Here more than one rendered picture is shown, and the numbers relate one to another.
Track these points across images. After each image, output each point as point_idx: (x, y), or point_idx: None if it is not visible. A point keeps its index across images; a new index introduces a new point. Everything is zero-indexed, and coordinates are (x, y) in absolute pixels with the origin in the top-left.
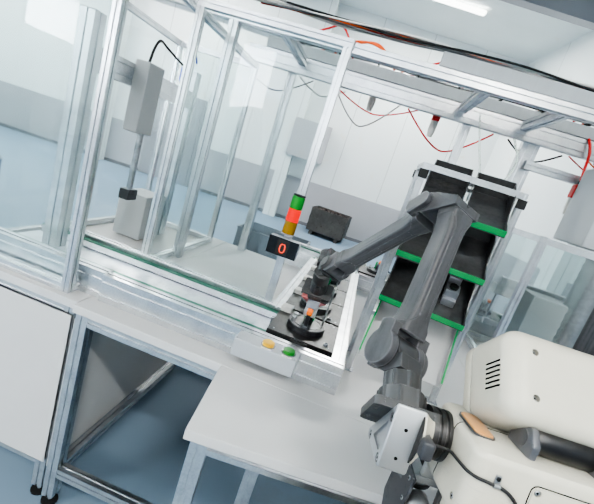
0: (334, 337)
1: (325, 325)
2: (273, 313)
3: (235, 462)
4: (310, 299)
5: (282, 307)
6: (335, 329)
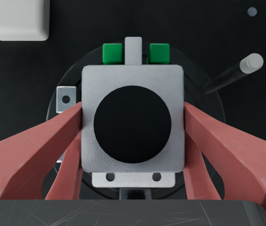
0: None
1: (214, 23)
2: None
3: None
4: (99, 167)
5: None
6: (262, 25)
